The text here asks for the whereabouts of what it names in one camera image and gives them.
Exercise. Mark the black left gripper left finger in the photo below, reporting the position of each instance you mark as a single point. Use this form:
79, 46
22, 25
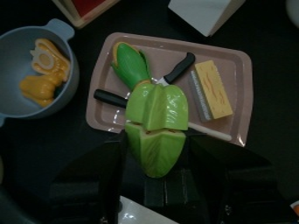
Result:
91, 180

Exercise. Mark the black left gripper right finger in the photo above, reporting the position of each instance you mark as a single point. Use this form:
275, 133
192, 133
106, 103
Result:
234, 180

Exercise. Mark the green toy starfruit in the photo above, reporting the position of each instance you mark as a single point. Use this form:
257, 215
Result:
158, 116

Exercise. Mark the small orange toy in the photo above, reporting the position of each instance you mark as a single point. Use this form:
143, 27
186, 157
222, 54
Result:
295, 207

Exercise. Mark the pink plastic tray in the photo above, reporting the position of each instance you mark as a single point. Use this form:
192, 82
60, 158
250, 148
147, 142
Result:
230, 87

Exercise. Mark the plain yellow toy piece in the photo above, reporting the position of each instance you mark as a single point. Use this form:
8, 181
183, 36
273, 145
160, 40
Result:
36, 89

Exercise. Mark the green toy corn cob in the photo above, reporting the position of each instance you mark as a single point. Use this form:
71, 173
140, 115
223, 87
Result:
130, 64

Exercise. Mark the white marble-look box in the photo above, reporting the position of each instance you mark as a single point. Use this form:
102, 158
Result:
204, 13

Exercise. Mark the wooden coffee grinder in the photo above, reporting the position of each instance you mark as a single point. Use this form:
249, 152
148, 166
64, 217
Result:
87, 8

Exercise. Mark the white round plate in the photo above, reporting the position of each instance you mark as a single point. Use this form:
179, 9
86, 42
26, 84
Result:
294, 11

